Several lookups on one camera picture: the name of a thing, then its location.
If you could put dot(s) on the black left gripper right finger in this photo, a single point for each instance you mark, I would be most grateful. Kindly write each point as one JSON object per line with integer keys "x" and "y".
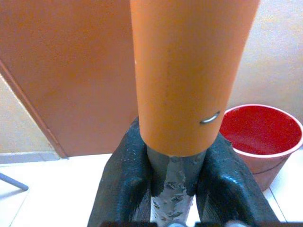
{"x": 227, "y": 182}

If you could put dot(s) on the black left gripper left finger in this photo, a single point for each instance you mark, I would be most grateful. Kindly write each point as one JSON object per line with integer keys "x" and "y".
{"x": 123, "y": 179}

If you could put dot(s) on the red plastic bucket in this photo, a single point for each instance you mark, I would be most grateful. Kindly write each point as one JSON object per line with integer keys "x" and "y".
{"x": 260, "y": 132}

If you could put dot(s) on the grey metal leg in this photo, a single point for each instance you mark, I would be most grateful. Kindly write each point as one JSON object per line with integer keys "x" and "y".
{"x": 14, "y": 182}

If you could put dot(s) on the brown wooden door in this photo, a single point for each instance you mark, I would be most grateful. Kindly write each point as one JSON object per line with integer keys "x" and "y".
{"x": 71, "y": 71}

